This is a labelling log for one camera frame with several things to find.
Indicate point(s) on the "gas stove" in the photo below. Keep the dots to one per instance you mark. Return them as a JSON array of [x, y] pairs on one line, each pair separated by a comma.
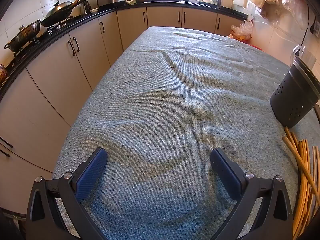
[[53, 28]]

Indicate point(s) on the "dark perforated utensil holder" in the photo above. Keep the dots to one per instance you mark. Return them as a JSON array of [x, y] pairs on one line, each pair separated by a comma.
[[292, 97]]

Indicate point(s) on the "black countertop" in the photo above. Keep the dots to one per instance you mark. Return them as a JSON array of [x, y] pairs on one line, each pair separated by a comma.
[[82, 17]]

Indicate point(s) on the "blue-green tablecloth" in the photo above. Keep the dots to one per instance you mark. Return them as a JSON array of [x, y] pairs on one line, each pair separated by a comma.
[[160, 92]]

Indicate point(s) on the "steel wok with food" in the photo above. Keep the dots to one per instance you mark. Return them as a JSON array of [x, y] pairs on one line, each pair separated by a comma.
[[25, 33]]

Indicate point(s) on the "red plastic basin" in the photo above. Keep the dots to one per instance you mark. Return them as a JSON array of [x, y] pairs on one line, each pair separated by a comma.
[[256, 48]]

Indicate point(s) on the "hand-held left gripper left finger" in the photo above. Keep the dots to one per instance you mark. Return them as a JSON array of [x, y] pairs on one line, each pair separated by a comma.
[[91, 172]]

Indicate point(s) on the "beige lower cabinets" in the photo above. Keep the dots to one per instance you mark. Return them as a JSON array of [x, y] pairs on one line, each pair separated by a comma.
[[62, 62]]

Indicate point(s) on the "bunch of wooden chopsticks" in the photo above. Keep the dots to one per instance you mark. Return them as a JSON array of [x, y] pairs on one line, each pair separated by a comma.
[[303, 160]]

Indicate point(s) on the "steel kettle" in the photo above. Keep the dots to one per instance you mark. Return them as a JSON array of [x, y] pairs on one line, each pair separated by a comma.
[[85, 7]]

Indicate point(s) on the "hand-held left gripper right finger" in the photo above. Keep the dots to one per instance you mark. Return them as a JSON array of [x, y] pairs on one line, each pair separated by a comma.
[[225, 172]]

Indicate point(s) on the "wall socket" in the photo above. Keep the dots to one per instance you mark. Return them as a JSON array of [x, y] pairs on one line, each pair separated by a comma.
[[316, 27]]

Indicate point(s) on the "red basin with bags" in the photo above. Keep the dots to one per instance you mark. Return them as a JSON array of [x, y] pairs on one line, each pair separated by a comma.
[[241, 31]]

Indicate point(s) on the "black wok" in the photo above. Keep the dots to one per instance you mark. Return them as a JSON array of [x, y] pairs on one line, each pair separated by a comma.
[[56, 17]]

